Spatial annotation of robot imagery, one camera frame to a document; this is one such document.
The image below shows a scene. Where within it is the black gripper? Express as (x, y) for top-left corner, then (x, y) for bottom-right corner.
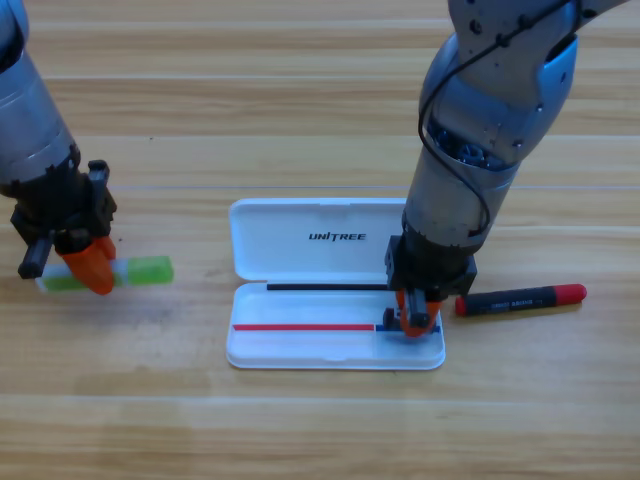
(9, 158), (119, 296)
(383, 234), (478, 341)

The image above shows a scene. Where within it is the black eraser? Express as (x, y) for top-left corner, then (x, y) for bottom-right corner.
(382, 305), (407, 332)

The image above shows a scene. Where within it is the green highlighter pen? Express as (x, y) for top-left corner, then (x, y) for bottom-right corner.
(35, 255), (175, 295)

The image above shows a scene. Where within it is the red and black marker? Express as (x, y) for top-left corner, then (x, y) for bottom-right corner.
(454, 283), (588, 318)

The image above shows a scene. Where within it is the white Unitree pencil case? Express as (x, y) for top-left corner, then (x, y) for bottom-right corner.
(225, 197), (446, 371)

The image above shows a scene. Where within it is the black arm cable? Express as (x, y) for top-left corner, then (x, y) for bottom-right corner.
(417, 0), (584, 239)

